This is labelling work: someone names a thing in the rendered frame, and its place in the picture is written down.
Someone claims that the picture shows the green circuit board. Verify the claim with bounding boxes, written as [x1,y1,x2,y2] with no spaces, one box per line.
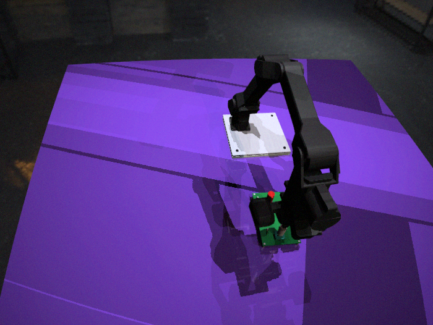
[252,192,301,248]

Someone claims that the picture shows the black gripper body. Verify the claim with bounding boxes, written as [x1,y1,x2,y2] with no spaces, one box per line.
[249,180,302,228]

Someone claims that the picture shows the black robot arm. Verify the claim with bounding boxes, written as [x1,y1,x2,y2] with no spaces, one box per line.
[228,54,341,240]

